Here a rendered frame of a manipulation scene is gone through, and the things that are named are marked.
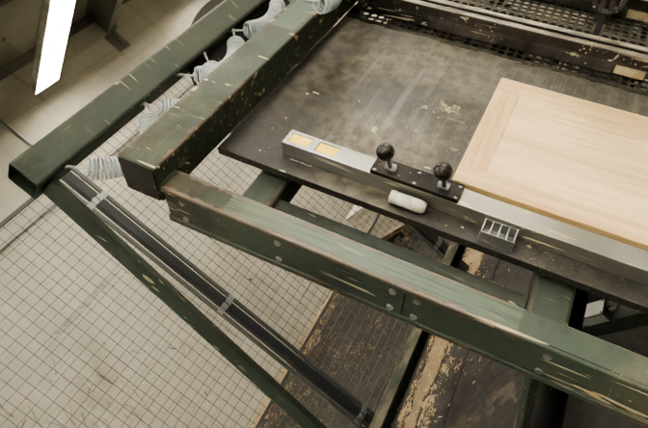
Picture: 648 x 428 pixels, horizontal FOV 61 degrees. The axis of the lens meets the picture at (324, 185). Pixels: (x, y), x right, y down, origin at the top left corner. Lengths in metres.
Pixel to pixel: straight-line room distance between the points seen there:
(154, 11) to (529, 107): 6.53
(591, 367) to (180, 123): 0.92
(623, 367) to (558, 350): 0.10
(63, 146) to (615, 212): 1.40
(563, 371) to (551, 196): 0.39
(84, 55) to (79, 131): 5.25
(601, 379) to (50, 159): 1.39
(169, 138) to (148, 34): 6.17
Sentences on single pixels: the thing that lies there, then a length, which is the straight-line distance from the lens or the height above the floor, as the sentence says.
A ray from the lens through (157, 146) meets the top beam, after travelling 1.21.
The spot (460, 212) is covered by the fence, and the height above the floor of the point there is 1.33.
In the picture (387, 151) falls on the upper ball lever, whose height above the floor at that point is 1.54.
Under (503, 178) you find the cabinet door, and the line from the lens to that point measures 1.27.
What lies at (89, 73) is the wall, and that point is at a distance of 6.81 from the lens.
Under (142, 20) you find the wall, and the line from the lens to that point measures 7.48.
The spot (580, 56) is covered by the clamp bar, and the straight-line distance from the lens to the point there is 1.73.
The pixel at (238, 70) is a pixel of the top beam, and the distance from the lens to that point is 1.40.
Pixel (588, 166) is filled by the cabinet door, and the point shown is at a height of 1.14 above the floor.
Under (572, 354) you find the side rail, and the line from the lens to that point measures 1.01.
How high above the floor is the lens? 1.72
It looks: 7 degrees down
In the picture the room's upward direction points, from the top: 49 degrees counter-clockwise
